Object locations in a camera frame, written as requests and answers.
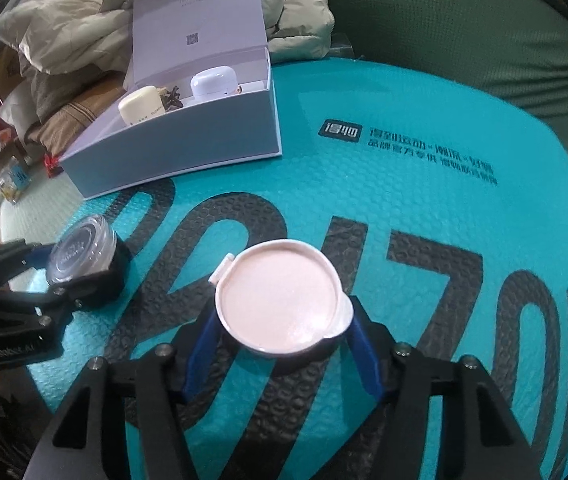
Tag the lavender open gift box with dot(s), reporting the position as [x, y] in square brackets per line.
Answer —
[173, 40]

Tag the pink shallow tray lid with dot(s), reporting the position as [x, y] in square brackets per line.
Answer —
[280, 298]

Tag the red wrapper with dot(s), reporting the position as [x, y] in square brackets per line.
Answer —
[52, 166]

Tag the grey knit garment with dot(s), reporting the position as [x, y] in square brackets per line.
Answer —
[52, 92]

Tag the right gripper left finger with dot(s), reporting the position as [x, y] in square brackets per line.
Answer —
[86, 438]

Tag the dark brown hair claw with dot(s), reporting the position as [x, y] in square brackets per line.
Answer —
[171, 98]

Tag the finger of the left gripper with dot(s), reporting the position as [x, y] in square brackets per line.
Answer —
[92, 291]
[17, 257]

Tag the small glass jar blue label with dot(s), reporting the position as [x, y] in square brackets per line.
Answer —
[14, 179]

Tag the beige puffer jacket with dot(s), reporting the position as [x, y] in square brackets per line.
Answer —
[58, 37]

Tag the dark clear-lid small jar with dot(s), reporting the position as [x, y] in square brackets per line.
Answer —
[88, 247]

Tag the cream cylindrical jar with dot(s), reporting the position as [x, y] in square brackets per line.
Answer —
[140, 105]

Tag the green textured cushion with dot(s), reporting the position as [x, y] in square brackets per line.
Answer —
[516, 50]

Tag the brown striped pillow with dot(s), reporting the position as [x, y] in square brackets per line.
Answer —
[65, 126]

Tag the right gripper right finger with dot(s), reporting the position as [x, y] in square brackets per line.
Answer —
[480, 438]

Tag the pale blue round jar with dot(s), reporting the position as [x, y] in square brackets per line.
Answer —
[215, 83]

